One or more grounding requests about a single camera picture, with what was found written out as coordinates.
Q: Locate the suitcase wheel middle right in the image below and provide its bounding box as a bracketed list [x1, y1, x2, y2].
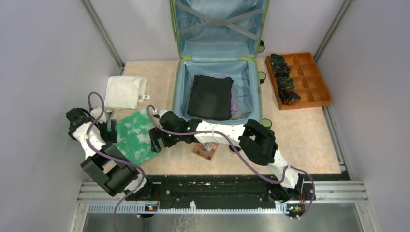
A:
[258, 71, 266, 84]

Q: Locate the suitcase wheel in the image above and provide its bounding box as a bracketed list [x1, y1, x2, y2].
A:
[257, 40, 265, 53]
[261, 118, 272, 129]
[258, 71, 266, 84]

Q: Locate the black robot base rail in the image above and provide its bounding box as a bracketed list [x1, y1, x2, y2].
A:
[125, 174, 316, 210]

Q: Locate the grey garment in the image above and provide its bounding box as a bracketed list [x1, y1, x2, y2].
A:
[230, 106, 242, 120]

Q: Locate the suitcase wheel rear right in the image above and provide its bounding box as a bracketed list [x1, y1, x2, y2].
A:
[257, 40, 265, 53]

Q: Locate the green white patterned cloth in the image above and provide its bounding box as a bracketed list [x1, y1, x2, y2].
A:
[115, 109, 156, 165]

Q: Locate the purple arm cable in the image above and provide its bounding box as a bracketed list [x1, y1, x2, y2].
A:
[86, 92, 146, 232]
[146, 105, 316, 220]

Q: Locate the white slotted cable duct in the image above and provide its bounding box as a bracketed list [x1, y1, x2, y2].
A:
[88, 202, 302, 215]

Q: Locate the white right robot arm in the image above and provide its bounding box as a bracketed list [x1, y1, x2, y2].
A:
[148, 109, 307, 202]

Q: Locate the white folded towel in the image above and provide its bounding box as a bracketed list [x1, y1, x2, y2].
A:
[104, 75, 150, 112]

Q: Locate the eyeshadow palette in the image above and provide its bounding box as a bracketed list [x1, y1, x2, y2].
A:
[191, 142, 219, 160]

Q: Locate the purple garment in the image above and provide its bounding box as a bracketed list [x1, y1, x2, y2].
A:
[217, 76, 238, 120]

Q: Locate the green suitcase blue lining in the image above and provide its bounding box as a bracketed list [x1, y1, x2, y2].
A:
[170, 0, 269, 125]

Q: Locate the black garment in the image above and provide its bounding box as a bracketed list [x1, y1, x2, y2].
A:
[187, 75, 234, 121]

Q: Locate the orange compartment tray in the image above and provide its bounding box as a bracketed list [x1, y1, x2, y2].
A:
[265, 52, 333, 110]

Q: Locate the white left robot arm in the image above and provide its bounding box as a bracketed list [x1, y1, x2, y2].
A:
[65, 108, 155, 201]

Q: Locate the black round jar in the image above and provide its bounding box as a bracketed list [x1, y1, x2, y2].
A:
[228, 145, 241, 154]

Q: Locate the suitcase wheel front right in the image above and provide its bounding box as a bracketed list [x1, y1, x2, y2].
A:
[261, 118, 272, 129]

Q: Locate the dark bundle in tray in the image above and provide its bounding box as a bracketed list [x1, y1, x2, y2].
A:
[273, 62, 291, 78]
[276, 76, 294, 90]
[279, 88, 301, 106]
[269, 53, 285, 66]

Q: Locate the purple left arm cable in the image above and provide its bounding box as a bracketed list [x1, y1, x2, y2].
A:
[86, 92, 146, 232]

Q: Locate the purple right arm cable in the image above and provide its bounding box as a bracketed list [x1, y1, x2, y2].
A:
[146, 105, 316, 220]

